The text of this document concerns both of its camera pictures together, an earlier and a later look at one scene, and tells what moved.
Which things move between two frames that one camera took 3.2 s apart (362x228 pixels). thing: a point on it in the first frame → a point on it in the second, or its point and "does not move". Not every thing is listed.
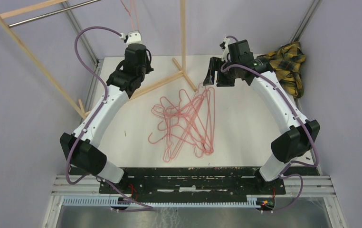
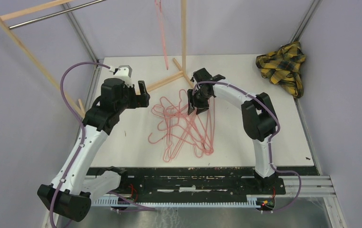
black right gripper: [215, 64] → [201, 107]
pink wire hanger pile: [190, 120] does not move
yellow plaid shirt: [286, 62] does not move
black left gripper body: [146, 69] → [129, 100]
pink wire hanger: [129, 13] → [158, 5]
